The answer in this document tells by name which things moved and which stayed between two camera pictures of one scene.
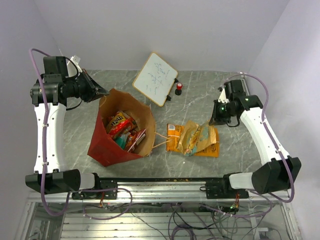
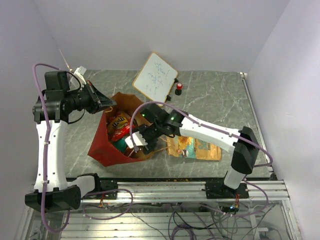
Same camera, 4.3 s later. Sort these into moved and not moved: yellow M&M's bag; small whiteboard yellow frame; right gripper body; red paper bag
Moved: right gripper body; yellow M&M's bag
Not moved: small whiteboard yellow frame; red paper bag
